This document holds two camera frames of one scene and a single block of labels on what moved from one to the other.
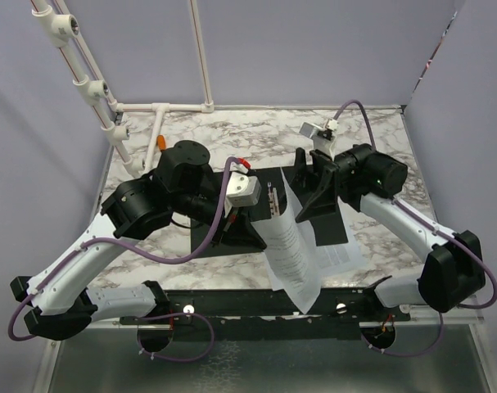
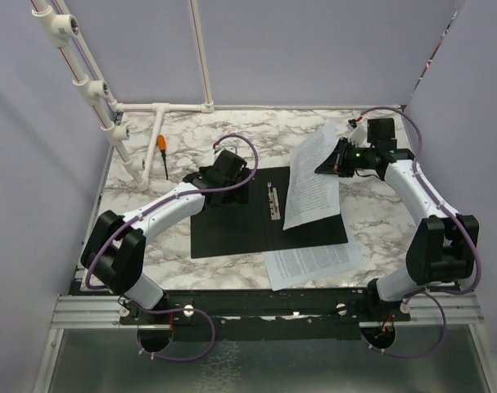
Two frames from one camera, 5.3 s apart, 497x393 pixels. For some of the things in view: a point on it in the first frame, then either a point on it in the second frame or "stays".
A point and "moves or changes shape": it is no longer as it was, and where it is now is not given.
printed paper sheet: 289,254 moves or changes shape
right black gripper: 326,176 → 336,163
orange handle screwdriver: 161,142 stays
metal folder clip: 273,201 stays
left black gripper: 238,229 → 239,193
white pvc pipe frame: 61,31 stays
